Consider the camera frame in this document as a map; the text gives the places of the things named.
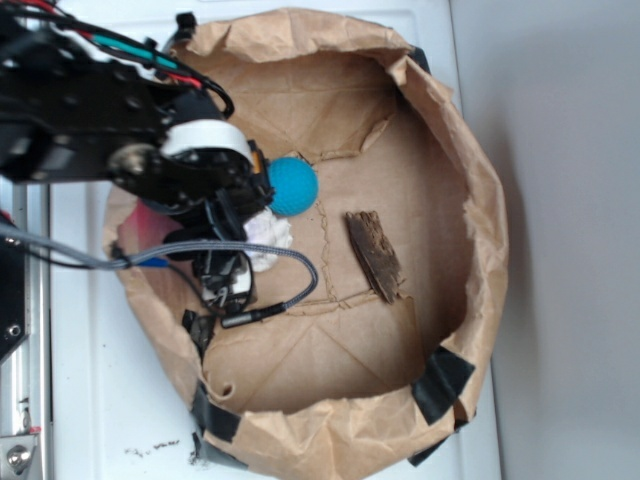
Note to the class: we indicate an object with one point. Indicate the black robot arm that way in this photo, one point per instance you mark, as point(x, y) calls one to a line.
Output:
point(80, 103)

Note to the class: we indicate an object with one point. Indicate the brown bark wood piece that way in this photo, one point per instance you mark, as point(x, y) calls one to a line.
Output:
point(375, 253)

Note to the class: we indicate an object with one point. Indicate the white paper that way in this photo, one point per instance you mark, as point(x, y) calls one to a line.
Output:
point(269, 230)

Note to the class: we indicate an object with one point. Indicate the blue dimpled ball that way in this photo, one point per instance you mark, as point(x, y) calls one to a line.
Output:
point(296, 186)

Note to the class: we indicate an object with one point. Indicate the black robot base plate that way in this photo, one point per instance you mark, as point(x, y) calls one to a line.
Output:
point(15, 326)

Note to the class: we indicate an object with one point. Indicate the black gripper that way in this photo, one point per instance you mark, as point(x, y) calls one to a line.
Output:
point(211, 194)

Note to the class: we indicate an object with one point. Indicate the brown paper bag tray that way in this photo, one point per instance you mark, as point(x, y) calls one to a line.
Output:
point(345, 384)

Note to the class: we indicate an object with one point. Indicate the aluminium frame rail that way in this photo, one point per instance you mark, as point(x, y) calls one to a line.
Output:
point(25, 419)

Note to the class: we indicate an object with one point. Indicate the white plastic table panel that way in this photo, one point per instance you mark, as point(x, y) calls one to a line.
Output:
point(115, 413)

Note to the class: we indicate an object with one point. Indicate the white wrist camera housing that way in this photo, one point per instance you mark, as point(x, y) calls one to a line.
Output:
point(206, 134)

